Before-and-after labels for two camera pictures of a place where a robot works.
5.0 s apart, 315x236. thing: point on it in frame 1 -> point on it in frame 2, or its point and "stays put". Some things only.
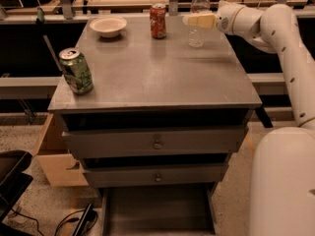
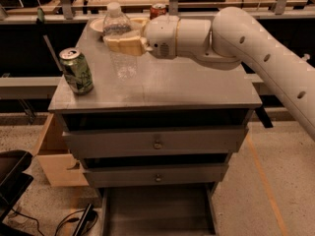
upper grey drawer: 197,143 stays put
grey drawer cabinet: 157,132 stays put
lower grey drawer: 125,175 stays put
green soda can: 76,70 stays put
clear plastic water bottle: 200,4 -> 115,25
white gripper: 224,19 -> 161,34
